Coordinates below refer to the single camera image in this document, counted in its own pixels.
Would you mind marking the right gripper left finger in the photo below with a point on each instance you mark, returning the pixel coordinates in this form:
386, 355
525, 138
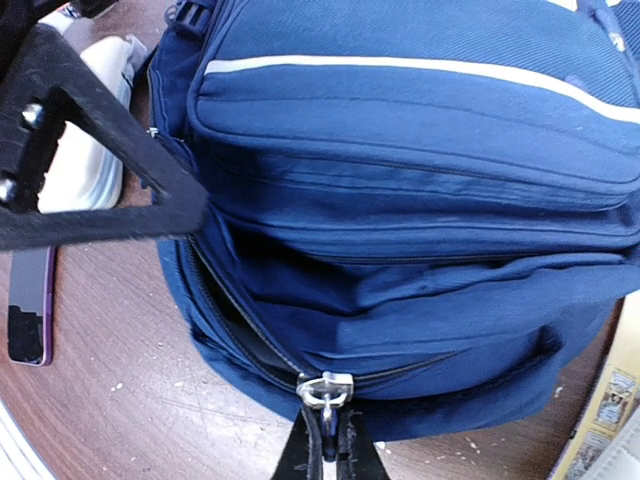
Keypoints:
302, 456

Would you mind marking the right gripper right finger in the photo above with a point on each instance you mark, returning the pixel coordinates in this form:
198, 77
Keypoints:
356, 455

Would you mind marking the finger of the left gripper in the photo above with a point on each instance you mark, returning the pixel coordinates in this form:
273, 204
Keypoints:
48, 85

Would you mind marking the navy blue student backpack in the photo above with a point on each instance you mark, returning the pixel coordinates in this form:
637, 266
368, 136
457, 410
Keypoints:
435, 203

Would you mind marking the beige hard glasses case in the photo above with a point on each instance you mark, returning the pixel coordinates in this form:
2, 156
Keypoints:
85, 175

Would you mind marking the black smartphone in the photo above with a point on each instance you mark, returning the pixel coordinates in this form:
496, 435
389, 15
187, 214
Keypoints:
30, 308

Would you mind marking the beige fabric pencil pouch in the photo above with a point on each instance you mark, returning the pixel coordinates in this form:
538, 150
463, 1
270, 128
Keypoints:
620, 461

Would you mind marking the yellow paperback booklet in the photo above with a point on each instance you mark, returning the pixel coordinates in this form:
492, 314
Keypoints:
614, 401

